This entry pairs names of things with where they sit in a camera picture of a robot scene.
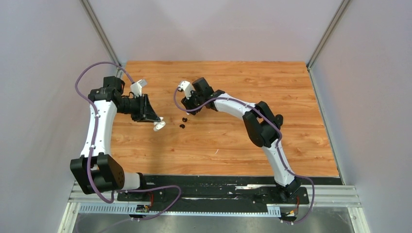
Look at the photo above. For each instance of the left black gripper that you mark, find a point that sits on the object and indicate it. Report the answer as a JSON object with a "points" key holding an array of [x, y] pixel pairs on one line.
{"points": [[143, 104]]}

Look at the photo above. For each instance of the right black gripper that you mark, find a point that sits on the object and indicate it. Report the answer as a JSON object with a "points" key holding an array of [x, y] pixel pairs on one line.
{"points": [[188, 103]]}

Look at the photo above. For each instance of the white earbud charging case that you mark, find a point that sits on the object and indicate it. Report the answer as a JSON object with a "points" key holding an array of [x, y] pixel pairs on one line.
{"points": [[159, 125]]}

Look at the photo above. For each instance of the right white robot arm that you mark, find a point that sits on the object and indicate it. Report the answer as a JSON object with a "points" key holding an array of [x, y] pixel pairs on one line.
{"points": [[262, 126]]}

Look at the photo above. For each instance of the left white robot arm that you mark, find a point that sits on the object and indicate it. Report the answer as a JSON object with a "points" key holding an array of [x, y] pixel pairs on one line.
{"points": [[96, 167]]}

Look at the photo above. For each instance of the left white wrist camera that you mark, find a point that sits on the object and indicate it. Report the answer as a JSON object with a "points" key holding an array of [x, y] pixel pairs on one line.
{"points": [[136, 87]]}

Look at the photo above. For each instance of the left aluminium frame post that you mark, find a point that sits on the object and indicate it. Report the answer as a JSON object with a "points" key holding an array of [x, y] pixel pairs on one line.
{"points": [[88, 8]]}

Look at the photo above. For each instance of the aluminium frame post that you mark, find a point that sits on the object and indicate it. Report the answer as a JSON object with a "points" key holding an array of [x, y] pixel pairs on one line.
{"points": [[344, 4], [88, 8]]}

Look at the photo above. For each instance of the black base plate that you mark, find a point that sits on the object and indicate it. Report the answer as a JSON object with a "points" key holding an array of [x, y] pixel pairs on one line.
{"points": [[168, 189]]}

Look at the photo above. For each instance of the slotted cable duct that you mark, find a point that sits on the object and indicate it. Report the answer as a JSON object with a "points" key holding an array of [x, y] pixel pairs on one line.
{"points": [[187, 208]]}

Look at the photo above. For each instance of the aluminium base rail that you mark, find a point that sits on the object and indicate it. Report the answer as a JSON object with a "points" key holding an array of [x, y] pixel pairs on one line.
{"points": [[323, 197]]}

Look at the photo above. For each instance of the right aluminium frame post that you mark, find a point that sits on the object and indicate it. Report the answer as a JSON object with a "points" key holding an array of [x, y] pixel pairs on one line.
{"points": [[344, 4]]}

